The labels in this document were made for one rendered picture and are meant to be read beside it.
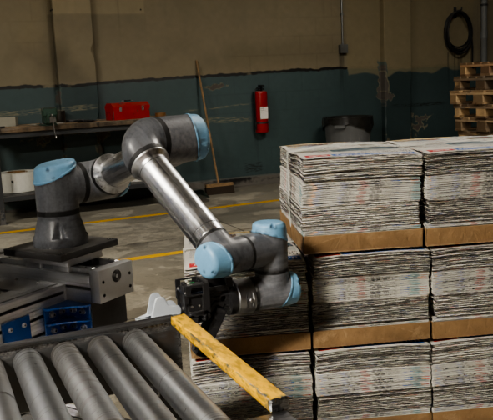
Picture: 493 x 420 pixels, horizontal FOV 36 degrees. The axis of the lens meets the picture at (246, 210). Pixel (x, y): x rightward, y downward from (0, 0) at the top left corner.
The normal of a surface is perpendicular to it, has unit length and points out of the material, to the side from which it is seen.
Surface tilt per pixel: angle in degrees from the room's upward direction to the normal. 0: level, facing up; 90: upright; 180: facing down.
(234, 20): 90
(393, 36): 90
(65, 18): 90
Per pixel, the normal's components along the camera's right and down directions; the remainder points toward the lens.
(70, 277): -0.53, 0.17
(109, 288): 0.85, 0.05
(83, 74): 0.40, 0.14
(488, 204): 0.11, 0.16
